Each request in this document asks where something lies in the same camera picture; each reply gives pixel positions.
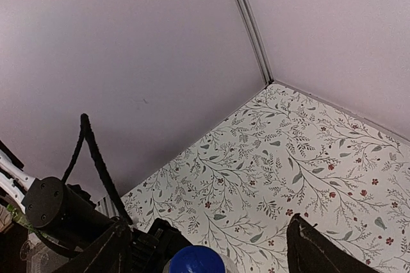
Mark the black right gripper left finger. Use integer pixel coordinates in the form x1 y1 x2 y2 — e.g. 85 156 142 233
54 219 132 273

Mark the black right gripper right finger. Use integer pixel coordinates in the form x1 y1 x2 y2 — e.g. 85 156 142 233
286 213 375 273

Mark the Pepsi bottle blue label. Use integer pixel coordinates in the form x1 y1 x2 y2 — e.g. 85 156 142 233
163 253 239 273

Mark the blue bottle cap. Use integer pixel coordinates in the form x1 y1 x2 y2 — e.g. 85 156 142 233
168 245 226 273

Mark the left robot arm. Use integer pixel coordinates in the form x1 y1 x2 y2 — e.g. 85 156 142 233
1 144 132 259

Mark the floral patterned table mat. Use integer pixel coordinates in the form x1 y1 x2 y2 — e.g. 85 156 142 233
122 84 409 272

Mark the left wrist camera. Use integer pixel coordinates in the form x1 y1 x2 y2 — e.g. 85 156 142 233
131 218 192 273

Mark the left aluminium corner post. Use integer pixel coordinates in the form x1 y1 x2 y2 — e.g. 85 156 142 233
234 0 274 86

